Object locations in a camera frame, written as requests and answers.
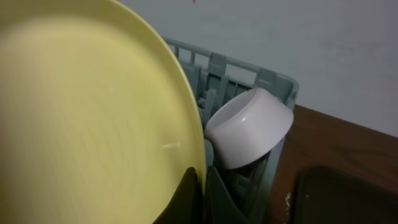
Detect yellow plate with scraps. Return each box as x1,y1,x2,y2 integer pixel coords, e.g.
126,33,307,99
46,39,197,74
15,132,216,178
1,1,206,223

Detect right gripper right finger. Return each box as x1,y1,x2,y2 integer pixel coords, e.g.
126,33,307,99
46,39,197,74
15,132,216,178
205,166,248,224

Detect grey plastic dishwasher rack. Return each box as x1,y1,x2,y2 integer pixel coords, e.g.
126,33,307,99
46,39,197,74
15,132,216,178
165,38,299,223

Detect dark brown serving tray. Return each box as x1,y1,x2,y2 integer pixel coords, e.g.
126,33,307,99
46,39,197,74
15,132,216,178
290,166,397,224

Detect pink bowl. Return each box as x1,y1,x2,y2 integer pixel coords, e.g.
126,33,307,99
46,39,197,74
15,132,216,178
205,88,294,169

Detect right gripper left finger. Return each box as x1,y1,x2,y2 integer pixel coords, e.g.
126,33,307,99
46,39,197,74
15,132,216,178
154,167,202,224

